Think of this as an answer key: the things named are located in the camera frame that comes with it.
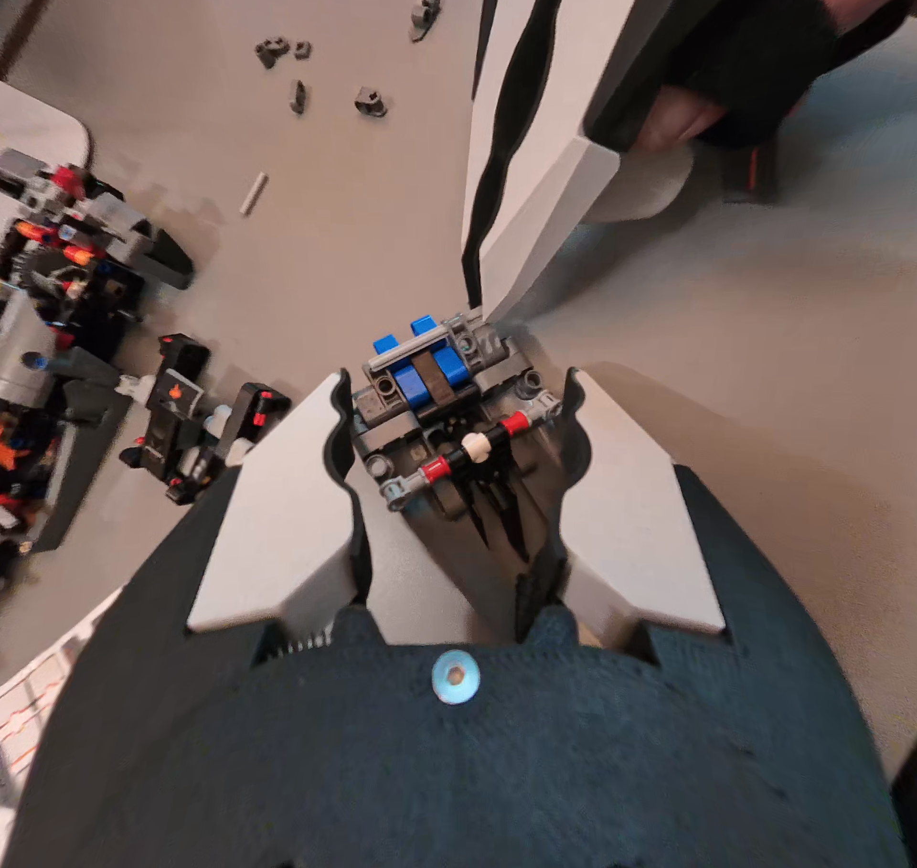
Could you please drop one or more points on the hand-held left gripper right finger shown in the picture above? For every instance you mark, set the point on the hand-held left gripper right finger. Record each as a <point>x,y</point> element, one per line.
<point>637,531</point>

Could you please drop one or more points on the grey winged brick assembly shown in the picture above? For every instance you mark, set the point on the grey winged brick assembly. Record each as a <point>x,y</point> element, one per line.
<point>423,388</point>

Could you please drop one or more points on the dark grey cross-hole connector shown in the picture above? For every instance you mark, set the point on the dark grey cross-hole connector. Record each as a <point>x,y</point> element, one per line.
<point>371,101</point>

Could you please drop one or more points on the white and wood book stand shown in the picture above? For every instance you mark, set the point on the white and wood book stand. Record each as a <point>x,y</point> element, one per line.
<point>43,123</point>

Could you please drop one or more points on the grey tile with orange stripe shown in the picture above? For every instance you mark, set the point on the grey tile with orange stripe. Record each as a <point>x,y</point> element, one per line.
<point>759,173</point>

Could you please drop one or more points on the toy brick car chassis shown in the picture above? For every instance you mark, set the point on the toy brick car chassis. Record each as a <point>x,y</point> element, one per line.
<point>107,216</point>

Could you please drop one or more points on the dark grey double connector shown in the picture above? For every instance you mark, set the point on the dark grey double connector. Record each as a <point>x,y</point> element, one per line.
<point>271,52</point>

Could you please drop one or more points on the small black brick assembly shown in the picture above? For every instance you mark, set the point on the small black brick assembly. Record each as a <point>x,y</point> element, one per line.
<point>172,395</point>

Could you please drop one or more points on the sticker sheet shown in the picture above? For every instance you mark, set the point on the sticker sheet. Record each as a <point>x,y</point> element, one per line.
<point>28,725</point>

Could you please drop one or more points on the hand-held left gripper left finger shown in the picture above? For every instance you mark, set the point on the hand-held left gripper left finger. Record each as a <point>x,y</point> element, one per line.
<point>279,524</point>

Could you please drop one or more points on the grey short beam brick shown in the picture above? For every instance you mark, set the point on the grey short beam brick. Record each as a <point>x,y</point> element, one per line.
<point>298,96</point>

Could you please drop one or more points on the light grey axle rod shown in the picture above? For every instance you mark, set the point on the light grey axle rod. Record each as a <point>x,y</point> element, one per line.
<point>254,194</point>

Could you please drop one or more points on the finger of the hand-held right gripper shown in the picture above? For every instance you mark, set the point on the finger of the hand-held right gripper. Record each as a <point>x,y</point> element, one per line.
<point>512,37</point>
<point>587,37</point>

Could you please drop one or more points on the light grey small connector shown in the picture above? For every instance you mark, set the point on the light grey small connector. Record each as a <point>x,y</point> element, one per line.
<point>548,403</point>

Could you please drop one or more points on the grey curved connector brick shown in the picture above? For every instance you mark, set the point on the grey curved connector brick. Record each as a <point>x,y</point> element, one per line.
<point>425,14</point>

